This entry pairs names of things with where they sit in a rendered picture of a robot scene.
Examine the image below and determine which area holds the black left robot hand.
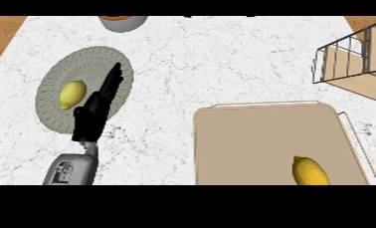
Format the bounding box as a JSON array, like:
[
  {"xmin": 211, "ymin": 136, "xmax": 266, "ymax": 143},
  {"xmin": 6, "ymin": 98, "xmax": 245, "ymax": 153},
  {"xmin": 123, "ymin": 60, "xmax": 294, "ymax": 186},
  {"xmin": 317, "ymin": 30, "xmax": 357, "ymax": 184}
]
[{"xmin": 71, "ymin": 62, "xmax": 126, "ymax": 143}]

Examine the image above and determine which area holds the beige rectangular tray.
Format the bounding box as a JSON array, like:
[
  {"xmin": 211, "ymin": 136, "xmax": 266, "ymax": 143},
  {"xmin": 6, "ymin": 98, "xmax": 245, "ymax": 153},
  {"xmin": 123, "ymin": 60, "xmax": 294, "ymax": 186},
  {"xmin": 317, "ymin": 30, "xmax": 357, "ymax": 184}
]
[{"xmin": 192, "ymin": 101, "xmax": 376, "ymax": 186}]

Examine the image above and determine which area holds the small yellow-green lemon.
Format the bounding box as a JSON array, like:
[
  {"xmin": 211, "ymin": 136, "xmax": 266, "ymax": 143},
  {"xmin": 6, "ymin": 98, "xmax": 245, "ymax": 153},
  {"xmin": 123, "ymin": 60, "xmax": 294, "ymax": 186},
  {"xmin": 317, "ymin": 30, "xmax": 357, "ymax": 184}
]
[{"xmin": 59, "ymin": 80, "xmax": 89, "ymax": 112}]

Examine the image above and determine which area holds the round grey woven placemat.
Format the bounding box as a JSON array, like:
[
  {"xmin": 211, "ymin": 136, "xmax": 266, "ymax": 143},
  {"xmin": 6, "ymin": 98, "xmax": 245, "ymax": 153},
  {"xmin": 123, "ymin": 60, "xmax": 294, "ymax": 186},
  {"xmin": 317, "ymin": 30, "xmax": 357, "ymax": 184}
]
[{"xmin": 34, "ymin": 45, "xmax": 136, "ymax": 135}]

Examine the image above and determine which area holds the grey bowl with orange inside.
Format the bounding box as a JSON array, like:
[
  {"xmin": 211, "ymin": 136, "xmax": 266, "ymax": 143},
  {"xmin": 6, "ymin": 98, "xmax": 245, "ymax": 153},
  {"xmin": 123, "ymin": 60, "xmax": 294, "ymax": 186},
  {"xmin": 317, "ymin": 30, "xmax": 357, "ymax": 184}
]
[{"xmin": 98, "ymin": 15, "xmax": 151, "ymax": 34}]

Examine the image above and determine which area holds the large yellow lemon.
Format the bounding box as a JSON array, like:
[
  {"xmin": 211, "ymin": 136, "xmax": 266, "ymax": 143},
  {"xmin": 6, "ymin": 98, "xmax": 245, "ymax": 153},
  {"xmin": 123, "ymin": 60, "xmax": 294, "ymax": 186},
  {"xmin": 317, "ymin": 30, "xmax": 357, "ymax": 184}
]
[{"xmin": 291, "ymin": 155, "xmax": 332, "ymax": 186}]

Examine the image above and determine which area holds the black wire tiered shelf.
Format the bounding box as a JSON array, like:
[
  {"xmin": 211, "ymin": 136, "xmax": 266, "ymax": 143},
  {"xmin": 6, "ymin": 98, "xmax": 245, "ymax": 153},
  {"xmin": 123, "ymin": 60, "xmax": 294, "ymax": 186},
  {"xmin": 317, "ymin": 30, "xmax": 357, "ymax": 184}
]
[{"xmin": 312, "ymin": 22, "xmax": 376, "ymax": 102}]

